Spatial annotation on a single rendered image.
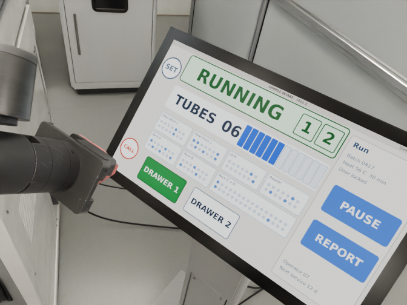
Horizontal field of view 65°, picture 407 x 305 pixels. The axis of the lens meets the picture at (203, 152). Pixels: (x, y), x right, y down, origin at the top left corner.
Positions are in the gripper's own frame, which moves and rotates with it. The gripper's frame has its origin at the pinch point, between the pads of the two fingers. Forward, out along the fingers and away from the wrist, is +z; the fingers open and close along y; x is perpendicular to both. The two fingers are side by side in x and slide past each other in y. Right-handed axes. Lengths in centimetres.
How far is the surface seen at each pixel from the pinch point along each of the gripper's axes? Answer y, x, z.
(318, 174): -23.1, -12.4, 15.2
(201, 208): -9.5, 1.9, 15.0
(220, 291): -16, 25, 44
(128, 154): 8.1, 0.9, 15.1
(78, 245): 57, 71, 88
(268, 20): 35, -68, 115
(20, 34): 82, -7, 39
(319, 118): -19.2, -20.1, 15.3
